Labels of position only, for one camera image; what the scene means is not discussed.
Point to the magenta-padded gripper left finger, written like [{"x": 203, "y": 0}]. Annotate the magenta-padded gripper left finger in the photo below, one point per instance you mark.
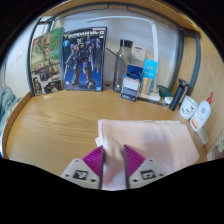
[{"x": 90, "y": 166}]

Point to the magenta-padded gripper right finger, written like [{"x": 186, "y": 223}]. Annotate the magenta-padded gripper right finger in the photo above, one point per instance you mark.
[{"x": 138, "y": 166}]

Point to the pale pink towel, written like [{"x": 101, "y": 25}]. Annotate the pale pink towel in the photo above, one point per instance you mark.
[{"x": 150, "y": 140}]

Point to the small clear plastic container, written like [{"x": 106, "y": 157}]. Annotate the small clear plastic container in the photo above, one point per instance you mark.
[{"x": 201, "y": 137}]

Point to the white mug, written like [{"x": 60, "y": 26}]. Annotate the white mug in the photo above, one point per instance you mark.
[{"x": 188, "y": 108}]

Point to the small dark blue box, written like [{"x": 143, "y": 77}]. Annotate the small dark blue box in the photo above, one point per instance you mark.
[{"x": 130, "y": 86}]

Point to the white red-pump lotion bottle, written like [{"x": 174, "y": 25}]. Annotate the white red-pump lotion bottle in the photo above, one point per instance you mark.
[{"x": 201, "y": 115}]

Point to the black drink bottle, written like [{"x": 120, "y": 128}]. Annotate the black drink bottle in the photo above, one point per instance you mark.
[{"x": 177, "y": 95}]

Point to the tall light blue box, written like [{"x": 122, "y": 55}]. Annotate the tall light blue box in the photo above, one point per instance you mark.
[{"x": 149, "y": 76}]

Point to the clear glass bottle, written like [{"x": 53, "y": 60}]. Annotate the clear glass bottle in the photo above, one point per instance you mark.
[{"x": 121, "y": 66}]

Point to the bed with blue-green bedding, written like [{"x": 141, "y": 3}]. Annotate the bed with blue-green bedding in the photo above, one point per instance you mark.
[{"x": 7, "y": 103}]

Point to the blue robot model box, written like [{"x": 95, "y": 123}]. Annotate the blue robot model box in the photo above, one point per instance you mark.
[{"x": 83, "y": 60}]

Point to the green figure toy box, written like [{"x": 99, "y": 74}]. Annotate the green figure toy box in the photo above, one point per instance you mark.
[{"x": 46, "y": 60}]

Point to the white desk lamp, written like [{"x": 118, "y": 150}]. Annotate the white desk lamp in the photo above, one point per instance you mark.
[{"x": 154, "y": 36}]

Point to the white wall socket box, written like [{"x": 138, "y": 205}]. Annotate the white wall socket box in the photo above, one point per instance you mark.
[{"x": 138, "y": 52}]

